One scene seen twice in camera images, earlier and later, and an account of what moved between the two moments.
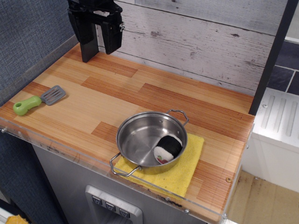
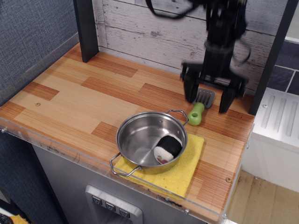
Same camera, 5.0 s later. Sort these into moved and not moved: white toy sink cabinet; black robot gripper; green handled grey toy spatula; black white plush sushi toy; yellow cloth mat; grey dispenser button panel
Moved: black robot gripper; green handled grey toy spatula
Not moved: black white plush sushi toy; white toy sink cabinet; grey dispenser button panel; yellow cloth mat
